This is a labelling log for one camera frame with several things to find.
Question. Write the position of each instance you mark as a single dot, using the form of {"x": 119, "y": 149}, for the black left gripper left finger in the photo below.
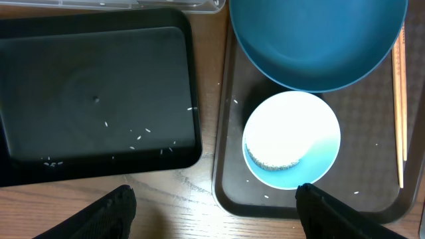
{"x": 110, "y": 217}

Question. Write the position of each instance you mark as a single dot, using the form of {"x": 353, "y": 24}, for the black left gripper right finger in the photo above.
{"x": 324, "y": 217}

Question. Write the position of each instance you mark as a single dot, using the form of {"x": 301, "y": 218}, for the light blue bowl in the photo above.
{"x": 310, "y": 169}

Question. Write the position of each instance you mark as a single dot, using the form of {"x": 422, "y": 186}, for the dark blue plate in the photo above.
{"x": 317, "y": 45}

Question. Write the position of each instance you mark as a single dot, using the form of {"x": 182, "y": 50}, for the wooden chopstick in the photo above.
{"x": 397, "y": 111}
{"x": 403, "y": 84}

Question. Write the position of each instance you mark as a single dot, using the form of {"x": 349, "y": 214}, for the black waste bin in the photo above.
{"x": 97, "y": 94}

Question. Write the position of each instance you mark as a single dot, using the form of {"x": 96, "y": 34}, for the clear plastic waste bin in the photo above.
{"x": 188, "y": 6}

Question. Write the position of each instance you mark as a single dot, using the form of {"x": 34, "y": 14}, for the brown serving tray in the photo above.
{"x": 364, "y": 174}

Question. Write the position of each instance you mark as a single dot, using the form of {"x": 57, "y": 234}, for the pile of white rice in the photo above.
{"x": 286, "y": 127}

